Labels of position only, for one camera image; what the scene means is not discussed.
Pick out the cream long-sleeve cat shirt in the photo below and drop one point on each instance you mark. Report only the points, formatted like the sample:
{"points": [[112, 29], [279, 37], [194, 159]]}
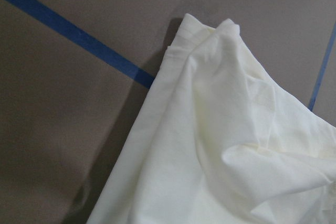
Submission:
{"points": [[217, 140]]}

